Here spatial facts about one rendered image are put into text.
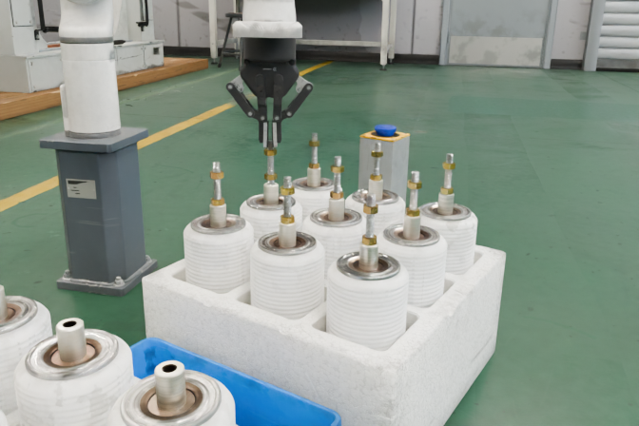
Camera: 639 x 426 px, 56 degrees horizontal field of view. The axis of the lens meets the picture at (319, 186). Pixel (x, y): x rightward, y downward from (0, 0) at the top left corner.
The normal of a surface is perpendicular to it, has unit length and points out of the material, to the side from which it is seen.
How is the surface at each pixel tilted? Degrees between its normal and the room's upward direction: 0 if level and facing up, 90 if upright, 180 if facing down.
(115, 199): 89
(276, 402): 88
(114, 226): 90
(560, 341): 0
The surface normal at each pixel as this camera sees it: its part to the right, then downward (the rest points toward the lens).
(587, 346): 0.02, -0.96
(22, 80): -0.21, 0.29
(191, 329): -0.55, 0.24
